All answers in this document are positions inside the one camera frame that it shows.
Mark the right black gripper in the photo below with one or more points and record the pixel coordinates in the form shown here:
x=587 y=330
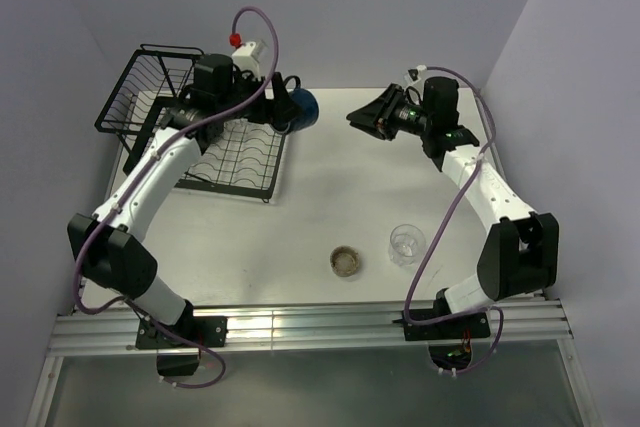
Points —
x=376 y=117

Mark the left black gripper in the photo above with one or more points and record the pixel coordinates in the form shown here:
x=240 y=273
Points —
x=280 y=107

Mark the dark blue mug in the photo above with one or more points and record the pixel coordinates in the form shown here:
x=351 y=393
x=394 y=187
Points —
x=309 y=113

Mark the clear plastic cup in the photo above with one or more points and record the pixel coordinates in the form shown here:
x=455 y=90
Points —
x=405 y=244
x=237 y=125

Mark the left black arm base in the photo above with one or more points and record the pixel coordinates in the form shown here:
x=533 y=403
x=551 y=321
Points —
x=208 y=331

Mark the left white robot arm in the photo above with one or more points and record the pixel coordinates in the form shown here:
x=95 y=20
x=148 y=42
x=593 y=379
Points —
x=107 y=245

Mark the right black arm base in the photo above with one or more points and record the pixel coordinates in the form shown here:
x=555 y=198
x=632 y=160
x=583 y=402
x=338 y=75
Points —
x=474 y=326

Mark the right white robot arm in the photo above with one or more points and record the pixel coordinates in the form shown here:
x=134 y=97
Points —
x=520 y=253

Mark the small brown round lid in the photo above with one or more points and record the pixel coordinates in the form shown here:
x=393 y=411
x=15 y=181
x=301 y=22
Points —
x=345 y=261

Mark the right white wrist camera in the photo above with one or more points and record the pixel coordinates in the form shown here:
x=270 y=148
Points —
x=415 y=77

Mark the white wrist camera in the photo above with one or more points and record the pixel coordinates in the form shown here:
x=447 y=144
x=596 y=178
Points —
x=415 y=77
x=247 y=54

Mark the black wire dish rack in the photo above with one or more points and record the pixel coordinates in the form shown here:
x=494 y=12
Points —
x=242 y=163

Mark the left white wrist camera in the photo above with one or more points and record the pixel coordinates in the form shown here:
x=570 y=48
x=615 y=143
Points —
x=247 y=54

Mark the aluminium mounting rail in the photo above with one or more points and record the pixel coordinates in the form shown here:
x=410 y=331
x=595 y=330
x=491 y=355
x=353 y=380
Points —
x=297 y=328

